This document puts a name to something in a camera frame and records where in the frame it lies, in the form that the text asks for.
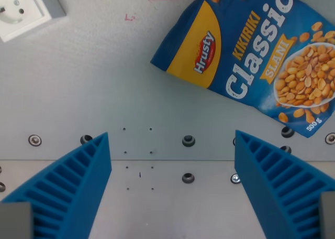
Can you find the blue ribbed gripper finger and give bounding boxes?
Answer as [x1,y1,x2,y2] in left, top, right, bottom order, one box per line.
[0,132,113,239]
[233,129,335,239]

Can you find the blue Hrusty Classic peanut bag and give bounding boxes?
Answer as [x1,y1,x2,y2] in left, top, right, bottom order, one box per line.
[150,0,335,139]

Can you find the white power socket grey box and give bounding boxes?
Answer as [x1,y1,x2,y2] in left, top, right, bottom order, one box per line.
[0,0,67,43]

